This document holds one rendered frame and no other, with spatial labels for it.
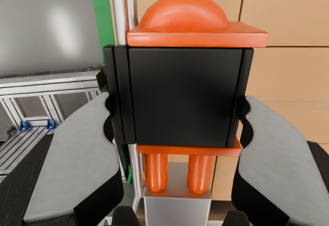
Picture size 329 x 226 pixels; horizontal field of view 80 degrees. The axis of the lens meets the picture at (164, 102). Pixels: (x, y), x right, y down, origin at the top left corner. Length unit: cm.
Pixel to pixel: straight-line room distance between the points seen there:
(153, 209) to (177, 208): 2
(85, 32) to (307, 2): 108
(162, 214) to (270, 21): 64
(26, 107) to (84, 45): 52
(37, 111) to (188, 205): 131
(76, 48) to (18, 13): 35
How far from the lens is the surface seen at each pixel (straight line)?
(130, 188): 131
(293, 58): 80
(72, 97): 128
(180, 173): 21
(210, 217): 121
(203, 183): 19
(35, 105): 143
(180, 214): 22
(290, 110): 90
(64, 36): 140
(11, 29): 156
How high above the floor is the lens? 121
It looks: 61 degrees down
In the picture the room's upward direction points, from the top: 175 degrees counter-clockwise
